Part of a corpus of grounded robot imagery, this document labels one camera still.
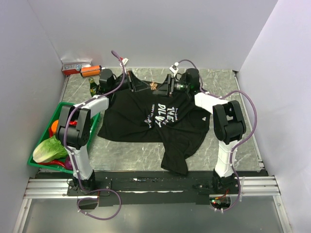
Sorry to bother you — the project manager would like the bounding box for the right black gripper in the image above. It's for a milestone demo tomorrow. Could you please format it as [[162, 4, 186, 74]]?
[[153, 74, 190, 99]]

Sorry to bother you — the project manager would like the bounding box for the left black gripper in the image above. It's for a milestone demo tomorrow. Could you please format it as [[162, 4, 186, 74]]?
[[111, 71, 151, 93]]

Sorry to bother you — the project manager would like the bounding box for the small sparkly brooch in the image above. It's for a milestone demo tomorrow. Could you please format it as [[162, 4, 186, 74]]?
[[149, 82, 158, 91]]

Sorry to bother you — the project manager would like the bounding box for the black printed t-shirt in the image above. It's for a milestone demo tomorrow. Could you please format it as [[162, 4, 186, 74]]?
[[98, 89, 210, 175]]

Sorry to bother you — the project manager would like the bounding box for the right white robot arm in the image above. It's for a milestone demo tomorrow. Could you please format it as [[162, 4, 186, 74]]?
[[150, 65, 246, 194]]

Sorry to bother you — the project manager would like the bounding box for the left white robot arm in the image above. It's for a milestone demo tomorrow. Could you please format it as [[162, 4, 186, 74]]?
[[56, 67, 152, 195]]

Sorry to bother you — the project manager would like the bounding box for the green glass bottle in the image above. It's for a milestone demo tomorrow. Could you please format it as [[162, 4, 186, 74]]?
[[88, 78, 100, 97]]

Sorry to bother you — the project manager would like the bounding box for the orange cylinder tool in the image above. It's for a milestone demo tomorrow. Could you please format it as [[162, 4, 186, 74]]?
[[80, 65, 105, 78]]

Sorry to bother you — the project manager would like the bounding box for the red white cardboard box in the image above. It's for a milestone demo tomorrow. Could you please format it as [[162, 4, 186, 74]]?
[[62, 61, 92, 76]]

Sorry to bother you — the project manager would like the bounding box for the orange fruit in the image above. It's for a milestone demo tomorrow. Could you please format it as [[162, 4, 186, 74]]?
[[51, 120, 59, 134]]

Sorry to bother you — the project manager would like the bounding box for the purple red onion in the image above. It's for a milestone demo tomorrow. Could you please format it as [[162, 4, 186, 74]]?
[[64, 156, 73, 170]]

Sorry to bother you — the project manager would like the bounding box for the lettuce head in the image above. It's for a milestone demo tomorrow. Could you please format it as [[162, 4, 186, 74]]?
[[33, 135, 68, 163]]

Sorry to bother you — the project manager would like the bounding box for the red chili pepper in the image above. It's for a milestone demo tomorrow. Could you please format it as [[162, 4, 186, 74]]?
[[39, 160, 66, 168]]

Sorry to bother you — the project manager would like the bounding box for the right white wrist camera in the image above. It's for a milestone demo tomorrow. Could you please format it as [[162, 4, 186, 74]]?
[[169, 62, 179, 77]]

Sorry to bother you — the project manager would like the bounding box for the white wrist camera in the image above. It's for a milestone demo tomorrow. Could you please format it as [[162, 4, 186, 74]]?
[[121, 58, 129, 66], [169, 62, 179, 77]]

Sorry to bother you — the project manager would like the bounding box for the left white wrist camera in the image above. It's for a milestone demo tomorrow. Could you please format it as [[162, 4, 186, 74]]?
[[121, 58, 129, 66]]

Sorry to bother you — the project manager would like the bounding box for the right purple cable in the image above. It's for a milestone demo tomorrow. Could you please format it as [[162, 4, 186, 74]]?
[[177, 59, 258, 214]]

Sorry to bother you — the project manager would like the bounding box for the purple cable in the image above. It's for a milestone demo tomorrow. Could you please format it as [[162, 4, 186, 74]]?
[[177, 59, 258, 214], [63, 50, 127, 220]]

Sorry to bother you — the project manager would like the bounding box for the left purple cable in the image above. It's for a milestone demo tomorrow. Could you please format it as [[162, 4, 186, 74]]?
[[63, 50, 127, 220]]

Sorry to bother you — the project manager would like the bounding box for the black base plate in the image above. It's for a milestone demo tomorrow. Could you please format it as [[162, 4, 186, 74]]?
[[67, 171, 239, 207]]

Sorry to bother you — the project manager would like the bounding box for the aluminium rail frame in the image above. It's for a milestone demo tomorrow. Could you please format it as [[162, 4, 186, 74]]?
[[23, 177, 281, 199]]

